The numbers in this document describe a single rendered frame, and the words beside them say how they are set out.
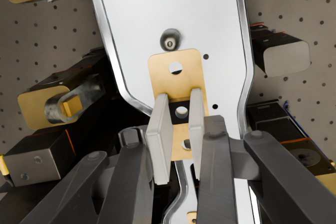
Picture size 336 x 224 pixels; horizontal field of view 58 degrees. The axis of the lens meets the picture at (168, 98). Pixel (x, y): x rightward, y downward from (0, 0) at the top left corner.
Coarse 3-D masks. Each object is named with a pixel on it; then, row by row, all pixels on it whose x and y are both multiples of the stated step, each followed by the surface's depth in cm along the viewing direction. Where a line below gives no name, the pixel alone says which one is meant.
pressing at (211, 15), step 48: (96, 0) 45; (144, 0) 45; (192, 0) 44; (240, 0) 44; (144, 48) 47; (240, 48) 46; (144, 96) 50; (240, 96) 49; (192, 192) 55; (240, 192) 55
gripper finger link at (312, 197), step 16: (256, 144) 13; (272, 144) 13; (256, 160) 12; (272, 160) 11; (288, 160) 11; (272, 176) 11; (288, 176) 10; (304, 176) 10; (256, 192) 13; (272, 192) 11; (288, 192) 10; (304, 192) 9; (320, 192) 9; (272, 208) 11; (288, 208) 10; (304, 208) 9; (320, 208) 9
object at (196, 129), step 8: (192, 96) 20; (200, 96) 20; (192, 104) 18; (200, 104) 18; (192, 112) 17; (200, 112) 17; (192, 120) 16; (200, 120) 16; (192, 128) 15; (200, 128) 15; (192, 136) 15; (200, 136) 15; (192, 144) 15; (200, 144) 15; (192, 152) 15; (200, 152) 15; (200, 160) 15
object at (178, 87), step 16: (192, 48) 21; (160, 64) 21; (192, 64) 21; (160, 80) 22; (176, 80) 22; (192, 80) 22; (176, 96) 22; (176, 112) 22; (208, 112) 22; (176, 128) 23; (176, 144) 23
